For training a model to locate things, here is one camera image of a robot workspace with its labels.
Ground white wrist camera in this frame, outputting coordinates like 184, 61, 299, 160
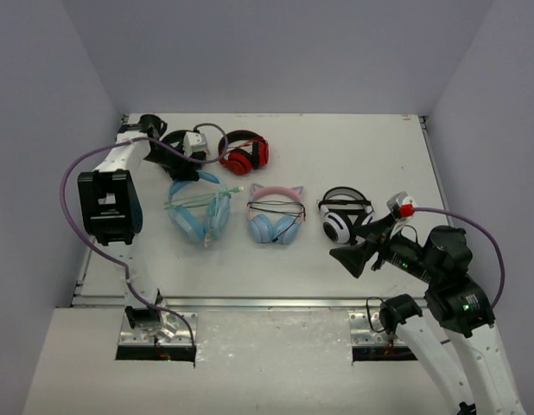
386, 191, 418, 237
183, 131, 209, 158

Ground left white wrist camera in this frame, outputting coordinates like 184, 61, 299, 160
183, 131, 209, 158

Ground aluminium table edge rail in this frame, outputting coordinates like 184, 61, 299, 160
71, 295, 375, 310

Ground white black headphones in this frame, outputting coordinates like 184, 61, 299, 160
317, 186, 374, 246

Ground metal base plate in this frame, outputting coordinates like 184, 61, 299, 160
348, 310, 391, 348
118, 312, 191, 348

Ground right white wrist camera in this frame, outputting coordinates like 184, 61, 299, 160
386, 191, 418, 237

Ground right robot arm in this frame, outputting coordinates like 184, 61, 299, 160
329, 212, 525, 414

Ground purple cable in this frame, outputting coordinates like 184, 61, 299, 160
409, 206, 506, 308
60, 122, 230, 347

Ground red black headphones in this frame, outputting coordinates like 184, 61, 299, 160
218, 130, 270, 176

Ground green headphone cable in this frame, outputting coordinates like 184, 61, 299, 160
163, 184, 245, 248

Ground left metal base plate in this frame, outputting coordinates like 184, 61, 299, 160
118, 312, 191, 348

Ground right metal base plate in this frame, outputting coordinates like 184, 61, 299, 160
348, 310, 391, 348

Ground light blue headphones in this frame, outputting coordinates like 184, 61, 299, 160
164, 171, 232, 247

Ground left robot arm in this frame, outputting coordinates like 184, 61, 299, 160
77, 114, 175, 335

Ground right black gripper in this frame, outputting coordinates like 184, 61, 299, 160
329, 213, 439, 285

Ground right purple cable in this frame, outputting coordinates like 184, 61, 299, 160
409, 206, 506, 308

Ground pink blue cat-ear headphones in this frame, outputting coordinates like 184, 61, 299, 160
246, 183, 306, 245

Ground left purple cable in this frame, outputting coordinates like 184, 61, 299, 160
60, 122, 230, 347

